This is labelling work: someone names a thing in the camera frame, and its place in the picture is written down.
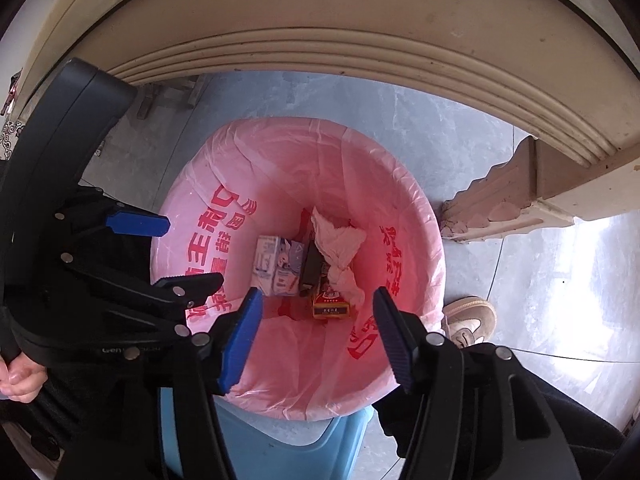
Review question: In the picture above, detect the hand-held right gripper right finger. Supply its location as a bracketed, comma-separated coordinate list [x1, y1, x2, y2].
[372, 286, 583, 480]

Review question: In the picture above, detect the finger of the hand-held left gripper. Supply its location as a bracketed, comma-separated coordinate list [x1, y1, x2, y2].
[52, 210, 172, 241]
[57, 255, 225, 337]

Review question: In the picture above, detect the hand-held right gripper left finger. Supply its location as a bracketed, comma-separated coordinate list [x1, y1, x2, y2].
[60, 287, 264, 480]

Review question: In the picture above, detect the blue bin with pink liner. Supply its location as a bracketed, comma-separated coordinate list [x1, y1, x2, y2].
[150, 116, 447, 480]

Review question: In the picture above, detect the red and gold cigarette pack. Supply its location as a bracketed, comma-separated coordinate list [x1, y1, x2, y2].
[311, 280, 352, 321]

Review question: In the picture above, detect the blue box with cloud print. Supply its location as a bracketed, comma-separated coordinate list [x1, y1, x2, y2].
[272, 240, 308, 297]

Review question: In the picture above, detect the black box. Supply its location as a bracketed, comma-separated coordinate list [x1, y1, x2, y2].
[299, 242, 328, 297]

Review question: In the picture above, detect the white tissue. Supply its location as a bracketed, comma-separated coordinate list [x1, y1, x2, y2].
[310, 206, 368, 306]

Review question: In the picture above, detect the person's left hand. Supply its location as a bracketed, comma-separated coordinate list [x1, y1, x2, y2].
[0, 347, 47, 403]

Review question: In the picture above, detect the black and white patterned cover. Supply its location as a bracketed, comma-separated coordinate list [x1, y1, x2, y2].
[0, 120, 26, 161]

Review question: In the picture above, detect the person's beige shoe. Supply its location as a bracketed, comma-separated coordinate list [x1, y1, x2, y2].
[442, 296, 498, 348]

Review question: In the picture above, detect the beige coffee table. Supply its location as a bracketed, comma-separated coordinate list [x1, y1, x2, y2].
[17, 0, 640, 245]

